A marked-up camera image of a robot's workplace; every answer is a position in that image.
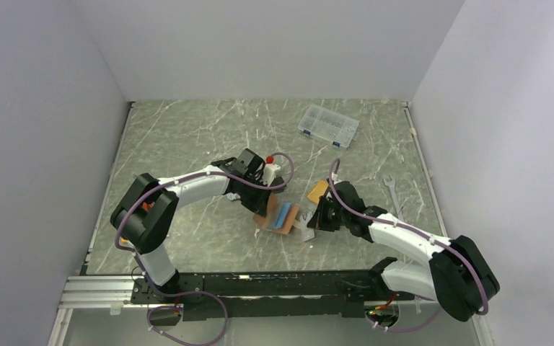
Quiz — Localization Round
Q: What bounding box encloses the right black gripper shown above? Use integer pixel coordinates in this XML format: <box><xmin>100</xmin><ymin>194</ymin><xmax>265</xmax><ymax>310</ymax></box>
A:
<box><xmin>308</xmin><ymin>195</ymin><xmax>349</xmax><ymax>231</ymax></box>

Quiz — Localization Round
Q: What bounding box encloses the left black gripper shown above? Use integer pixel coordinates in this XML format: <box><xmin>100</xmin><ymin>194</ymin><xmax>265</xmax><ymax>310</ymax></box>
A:
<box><xmin>239</xmin><ymin>177</ymin><xmax>274</xmax><ymax>218</ymax></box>

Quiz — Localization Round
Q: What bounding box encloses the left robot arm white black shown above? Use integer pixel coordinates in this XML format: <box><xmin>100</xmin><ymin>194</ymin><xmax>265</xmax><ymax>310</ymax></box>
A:
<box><xmin>110</xmin><ymin>148</ymin><xmax>274</xmax><ymax>303</ymax></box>

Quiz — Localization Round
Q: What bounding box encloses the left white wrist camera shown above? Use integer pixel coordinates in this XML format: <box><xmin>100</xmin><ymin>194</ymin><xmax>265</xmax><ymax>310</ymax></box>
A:
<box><xmin>262</xmin><ymin>156</ymin><xmax>281</xmax><ymax>186</ymax></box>

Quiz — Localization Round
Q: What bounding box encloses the silver wrench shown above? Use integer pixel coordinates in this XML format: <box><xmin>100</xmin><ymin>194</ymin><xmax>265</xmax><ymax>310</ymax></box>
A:
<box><xmin>383</xmin><ymin>176</ymin><xmax>404</xmax><ymax>221</ymax></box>

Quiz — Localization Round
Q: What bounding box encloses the clear plastic organizer box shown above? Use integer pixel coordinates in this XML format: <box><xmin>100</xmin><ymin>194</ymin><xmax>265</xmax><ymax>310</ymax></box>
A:
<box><xmin>298</xmin><ymin>105</ymin><xmax>359</xmax><ymax>148</ymax></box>

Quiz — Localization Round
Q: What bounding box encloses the gold credit card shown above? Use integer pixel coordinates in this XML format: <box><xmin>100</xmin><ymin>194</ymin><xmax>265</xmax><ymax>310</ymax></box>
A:
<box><xmin>307</xmin><ymin>180</ymin><xmax>329</xmax><ymax>205</ymax></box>

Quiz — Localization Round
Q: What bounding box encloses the black credit cards stack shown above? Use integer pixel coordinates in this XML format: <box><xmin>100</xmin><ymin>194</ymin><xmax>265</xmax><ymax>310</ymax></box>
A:
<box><xmin>273</xmin><ymin>184</ymin><xmax>286</xmax><ymax>194</ymax></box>

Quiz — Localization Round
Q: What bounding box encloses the brown leather card holder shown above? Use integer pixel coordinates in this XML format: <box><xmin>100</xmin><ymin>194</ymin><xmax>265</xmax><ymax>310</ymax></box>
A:
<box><xmin>252</xmin><ymin>193</ymin><xmax>300</xmax><ymax>234</ymax></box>

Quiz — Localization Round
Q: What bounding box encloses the silver credit cards stack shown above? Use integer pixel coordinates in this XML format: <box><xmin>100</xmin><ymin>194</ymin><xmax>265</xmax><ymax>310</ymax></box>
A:
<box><xmin>297</xmin><ymin>212</ymin><xmax>315</xmax><ymax>242</ymax></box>

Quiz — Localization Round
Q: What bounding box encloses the aluminium frame rail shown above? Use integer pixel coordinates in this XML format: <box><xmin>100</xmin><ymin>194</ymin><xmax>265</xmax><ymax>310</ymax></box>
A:
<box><xmin>49</xmin><ymin>274</ymin><xmax>493</xmax><ymax>345</ymax></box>

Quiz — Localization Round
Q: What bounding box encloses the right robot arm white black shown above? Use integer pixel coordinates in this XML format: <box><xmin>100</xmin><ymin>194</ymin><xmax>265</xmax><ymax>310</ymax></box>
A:
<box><xmin>307</xmin><ymin>181</ymin><xmax>501</xmax><ymax>321</ymax></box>

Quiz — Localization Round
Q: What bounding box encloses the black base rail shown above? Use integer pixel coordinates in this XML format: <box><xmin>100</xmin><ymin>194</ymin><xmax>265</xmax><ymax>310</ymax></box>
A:
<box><xmin>131</xmin><ymin>270</ymin><xmax>413</xmax><ymax>321</ymax></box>

